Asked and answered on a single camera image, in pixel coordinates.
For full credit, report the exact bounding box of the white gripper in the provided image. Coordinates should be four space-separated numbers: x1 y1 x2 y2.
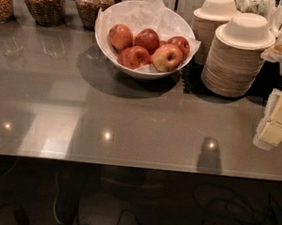
253 88 282 151

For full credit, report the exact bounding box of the yellow-red apple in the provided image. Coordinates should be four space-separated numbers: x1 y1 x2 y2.
151 44 183 73

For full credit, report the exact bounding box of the red apple back right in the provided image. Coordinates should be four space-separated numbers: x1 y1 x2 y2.
167 36 190 60

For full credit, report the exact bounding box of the red apple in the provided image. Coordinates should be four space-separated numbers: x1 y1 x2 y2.
134 29 160 54
167 36 190 60
117 45 151 70
109 24 134 50

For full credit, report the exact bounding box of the white ceramic bowl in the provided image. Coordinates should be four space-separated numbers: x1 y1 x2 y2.
90 0 200 87

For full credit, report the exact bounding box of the red apple back middle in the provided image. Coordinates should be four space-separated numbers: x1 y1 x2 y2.
134 29 160 54

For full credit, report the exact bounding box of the red apple front left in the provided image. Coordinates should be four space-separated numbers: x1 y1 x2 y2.
117 45 151 70

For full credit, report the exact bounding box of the red apple far left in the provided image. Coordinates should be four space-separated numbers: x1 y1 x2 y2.
109 24 134 50

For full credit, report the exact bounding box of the black mesh mat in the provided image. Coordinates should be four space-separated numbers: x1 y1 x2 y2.
181 61 282 101

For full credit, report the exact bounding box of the front stack of paper bowls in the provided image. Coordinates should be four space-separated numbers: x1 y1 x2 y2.
201 13 275 98

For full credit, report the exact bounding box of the stack of paper bowls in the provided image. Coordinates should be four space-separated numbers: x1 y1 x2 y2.
191 0 238 66
201 13 275 98

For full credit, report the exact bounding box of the back stack of paper bowls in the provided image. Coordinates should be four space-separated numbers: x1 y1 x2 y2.
191 0 238 66

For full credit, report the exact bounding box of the white paper liner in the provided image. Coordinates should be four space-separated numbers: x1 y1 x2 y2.
90 0 206 79

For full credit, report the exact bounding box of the right glass jar of granola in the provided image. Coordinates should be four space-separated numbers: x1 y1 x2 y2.
74 0 115 31

